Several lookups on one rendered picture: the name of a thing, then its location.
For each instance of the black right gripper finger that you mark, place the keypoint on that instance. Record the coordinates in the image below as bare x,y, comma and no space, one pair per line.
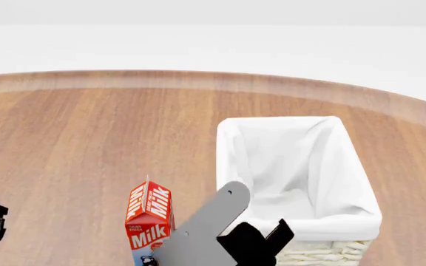
244,232
281,235

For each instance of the wicker basket with white liner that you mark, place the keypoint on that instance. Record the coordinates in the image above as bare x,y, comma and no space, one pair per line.
290,155

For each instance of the red and white milk carton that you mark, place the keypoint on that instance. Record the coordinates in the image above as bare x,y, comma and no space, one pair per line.
147,221

